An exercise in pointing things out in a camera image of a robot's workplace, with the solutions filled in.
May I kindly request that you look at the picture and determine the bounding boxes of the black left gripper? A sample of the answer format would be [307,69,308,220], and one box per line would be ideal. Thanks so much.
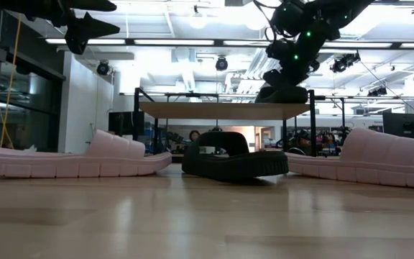
[19,0,121,55]

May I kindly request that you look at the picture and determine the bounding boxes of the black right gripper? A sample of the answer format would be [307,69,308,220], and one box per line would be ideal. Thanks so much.
[262,46,319,89]

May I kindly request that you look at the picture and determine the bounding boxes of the black slide sandal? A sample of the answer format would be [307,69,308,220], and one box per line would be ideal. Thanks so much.
[255,85,309,104]
[181,130,290,181]

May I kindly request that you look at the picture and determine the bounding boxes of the pink slide sandal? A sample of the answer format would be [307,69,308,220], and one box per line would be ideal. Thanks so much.
[285,127,414,189]
[0,129,173,179]

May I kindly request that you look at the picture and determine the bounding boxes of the black ceiling spotlight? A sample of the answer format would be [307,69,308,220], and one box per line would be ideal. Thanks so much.
[330,52,362,74]
[215,56,229,72]
[367,86,388,97]
[96,60,111,76]

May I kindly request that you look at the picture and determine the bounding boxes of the overhead light bar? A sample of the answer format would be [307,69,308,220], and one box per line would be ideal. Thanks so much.
[45,37,414,50]

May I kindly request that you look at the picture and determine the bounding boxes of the black monitor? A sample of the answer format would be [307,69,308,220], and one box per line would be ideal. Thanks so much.
[382,112,414,147]
[108,111,146,137]

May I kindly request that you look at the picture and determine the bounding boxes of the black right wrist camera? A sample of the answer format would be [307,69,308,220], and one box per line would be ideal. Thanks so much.
[265,38,295,61]

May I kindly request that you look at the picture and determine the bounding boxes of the silver ventilation duct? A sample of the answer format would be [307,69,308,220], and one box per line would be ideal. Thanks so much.
[228,48,276,95]

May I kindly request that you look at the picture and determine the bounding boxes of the wooden shelf with black frame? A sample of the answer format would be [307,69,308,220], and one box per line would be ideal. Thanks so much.
[132,87,318,158]

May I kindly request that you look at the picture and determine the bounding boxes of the yellow cable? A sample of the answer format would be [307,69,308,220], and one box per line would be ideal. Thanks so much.
[0,14,23,149]

